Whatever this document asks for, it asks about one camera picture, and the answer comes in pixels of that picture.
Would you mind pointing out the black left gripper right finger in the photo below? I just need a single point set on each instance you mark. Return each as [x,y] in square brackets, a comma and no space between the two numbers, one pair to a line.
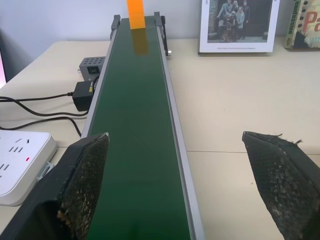
[282,185]

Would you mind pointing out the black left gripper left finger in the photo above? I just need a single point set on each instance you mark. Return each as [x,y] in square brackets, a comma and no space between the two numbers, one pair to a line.
[82,185]

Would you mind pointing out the green conveyor belt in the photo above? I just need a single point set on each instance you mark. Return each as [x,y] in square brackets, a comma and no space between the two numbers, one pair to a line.
[136,125]

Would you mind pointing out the grey control box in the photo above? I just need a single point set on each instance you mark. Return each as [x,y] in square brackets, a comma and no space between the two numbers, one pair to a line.
[91,65]

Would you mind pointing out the white power strip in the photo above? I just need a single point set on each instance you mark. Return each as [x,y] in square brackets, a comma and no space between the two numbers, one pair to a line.
[20,165]

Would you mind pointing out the black power adapter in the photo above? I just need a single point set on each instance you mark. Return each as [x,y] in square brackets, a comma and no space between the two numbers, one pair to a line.
[83,95]

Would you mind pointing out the green book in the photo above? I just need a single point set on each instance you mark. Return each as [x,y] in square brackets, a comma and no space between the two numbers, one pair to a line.
[303,23]

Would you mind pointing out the white framed group photo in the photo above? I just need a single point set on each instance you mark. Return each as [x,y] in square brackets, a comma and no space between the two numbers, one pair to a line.
[237,25]

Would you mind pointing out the orange block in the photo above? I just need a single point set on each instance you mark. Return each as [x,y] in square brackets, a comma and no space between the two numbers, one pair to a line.
[136,15]

